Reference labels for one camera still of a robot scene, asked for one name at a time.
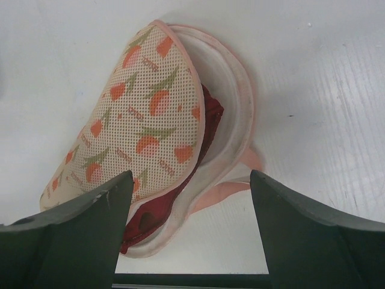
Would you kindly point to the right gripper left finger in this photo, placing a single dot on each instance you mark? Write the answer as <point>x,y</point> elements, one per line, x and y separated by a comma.
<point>73,245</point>

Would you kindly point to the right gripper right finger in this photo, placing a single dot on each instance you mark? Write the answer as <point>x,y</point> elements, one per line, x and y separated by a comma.
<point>308,244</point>

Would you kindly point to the floral mesh laundry bag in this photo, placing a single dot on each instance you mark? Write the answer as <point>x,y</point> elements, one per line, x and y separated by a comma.
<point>150,120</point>

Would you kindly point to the dark red bra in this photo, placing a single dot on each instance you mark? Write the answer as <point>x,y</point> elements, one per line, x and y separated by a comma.
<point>154,213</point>

